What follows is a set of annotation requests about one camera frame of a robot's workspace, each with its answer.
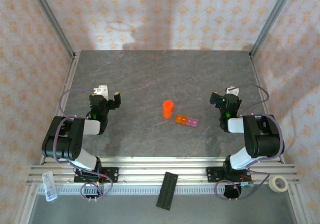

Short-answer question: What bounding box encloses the grey slotted cable duct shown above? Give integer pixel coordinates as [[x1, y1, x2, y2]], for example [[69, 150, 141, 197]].
[[37, 185, 273, 196]]

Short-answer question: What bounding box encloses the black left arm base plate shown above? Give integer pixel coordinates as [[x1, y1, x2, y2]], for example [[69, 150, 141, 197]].
[[74, 167, 119, 184]]

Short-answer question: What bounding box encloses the aluminium frame post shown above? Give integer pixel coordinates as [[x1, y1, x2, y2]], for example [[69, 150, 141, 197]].
[[249, 0, 298, 58], [26, 0, 76, 59]]

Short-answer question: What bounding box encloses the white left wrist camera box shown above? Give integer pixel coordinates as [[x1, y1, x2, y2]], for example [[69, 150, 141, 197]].
[[91, 84, 109, 101]]

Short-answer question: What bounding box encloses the white masking tape roll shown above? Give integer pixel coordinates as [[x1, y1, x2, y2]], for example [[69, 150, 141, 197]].
[[268, 175, 289, 193]]

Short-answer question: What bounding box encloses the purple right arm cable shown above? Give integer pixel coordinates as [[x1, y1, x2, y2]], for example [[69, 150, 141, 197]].
[[215, 84, 286, 201]]

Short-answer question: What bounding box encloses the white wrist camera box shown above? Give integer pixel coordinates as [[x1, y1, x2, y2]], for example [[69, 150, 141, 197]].
[[225, 85, 240, 96], [91, 84, 109, 101]]

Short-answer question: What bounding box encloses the patterned backdrop cloth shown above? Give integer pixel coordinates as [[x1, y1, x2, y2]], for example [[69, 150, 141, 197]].
[[0, 0, 320, 224]]

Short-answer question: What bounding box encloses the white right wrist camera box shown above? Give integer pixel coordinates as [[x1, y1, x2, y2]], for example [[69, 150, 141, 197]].
[[225, 85, 240, 96]]

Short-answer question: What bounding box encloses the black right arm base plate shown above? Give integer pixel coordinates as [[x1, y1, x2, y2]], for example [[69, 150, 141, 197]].
[[206, 166, 252, 183]]

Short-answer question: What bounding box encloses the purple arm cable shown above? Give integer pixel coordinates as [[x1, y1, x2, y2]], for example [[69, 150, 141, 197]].
[[215, 84, 286, 201], [53, 88, 113, 201]]

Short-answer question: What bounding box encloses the orange pink pill organizer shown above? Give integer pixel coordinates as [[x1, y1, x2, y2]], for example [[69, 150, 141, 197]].
[[174, 114, 200, 128]]

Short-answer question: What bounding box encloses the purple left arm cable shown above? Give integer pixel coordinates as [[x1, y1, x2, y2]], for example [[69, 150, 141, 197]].
[[53, 88, 113, 201]]

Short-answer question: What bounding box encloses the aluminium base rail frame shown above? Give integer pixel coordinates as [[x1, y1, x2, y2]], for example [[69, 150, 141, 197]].
[[26, 156, 300, 186]]

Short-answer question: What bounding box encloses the black ribbed plastic strip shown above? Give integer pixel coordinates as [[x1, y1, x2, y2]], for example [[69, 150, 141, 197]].
[[155, 171, 179, 211]]

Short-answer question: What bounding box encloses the grey metal panel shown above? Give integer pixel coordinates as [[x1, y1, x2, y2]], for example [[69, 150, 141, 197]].
[[27, 193, 298, 224]]

